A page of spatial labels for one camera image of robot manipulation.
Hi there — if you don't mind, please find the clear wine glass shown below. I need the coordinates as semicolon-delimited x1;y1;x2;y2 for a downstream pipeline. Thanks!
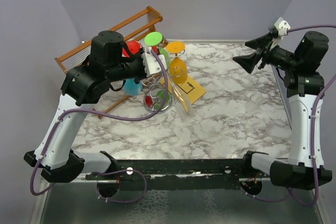
235;93;264;125
168;75;195;122

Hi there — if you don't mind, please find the orange plastic wine glass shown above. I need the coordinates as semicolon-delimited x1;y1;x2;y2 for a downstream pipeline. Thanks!
166;41;187;84

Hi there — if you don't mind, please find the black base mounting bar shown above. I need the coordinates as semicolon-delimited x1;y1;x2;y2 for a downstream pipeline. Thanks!
85;157;274;192

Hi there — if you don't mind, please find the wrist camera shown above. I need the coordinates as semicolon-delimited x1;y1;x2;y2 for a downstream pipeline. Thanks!
141;52;167;77
268;17;291;42

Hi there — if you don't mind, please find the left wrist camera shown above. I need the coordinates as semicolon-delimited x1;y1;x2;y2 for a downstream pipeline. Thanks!
141;52;167;77

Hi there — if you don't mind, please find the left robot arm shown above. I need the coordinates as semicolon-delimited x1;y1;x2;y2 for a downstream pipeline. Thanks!
24;30;146;183

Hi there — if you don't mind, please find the chrome wine glass rack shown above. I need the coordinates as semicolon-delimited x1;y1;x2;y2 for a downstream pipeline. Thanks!
145;66;173;111

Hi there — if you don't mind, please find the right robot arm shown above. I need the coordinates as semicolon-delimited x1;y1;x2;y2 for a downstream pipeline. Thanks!
233;31;332;190

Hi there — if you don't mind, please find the red plastic wine glass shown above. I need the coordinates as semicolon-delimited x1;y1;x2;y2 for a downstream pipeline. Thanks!
126;40;150;99

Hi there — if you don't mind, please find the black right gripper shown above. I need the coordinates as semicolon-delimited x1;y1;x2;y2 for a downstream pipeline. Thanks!
234;31;301;73

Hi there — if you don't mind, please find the green plastic wine glass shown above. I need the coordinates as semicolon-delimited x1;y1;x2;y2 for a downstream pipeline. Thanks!
144;31;171;67

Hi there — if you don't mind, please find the blue plastic wine glass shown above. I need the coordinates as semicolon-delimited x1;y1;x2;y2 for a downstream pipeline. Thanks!
123;79;143;96

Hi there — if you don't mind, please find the yellow Little Prince book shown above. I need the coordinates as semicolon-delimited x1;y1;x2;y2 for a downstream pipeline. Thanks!
175;75;206;104

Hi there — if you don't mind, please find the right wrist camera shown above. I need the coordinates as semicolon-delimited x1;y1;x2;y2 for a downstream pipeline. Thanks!
268;17;291;42

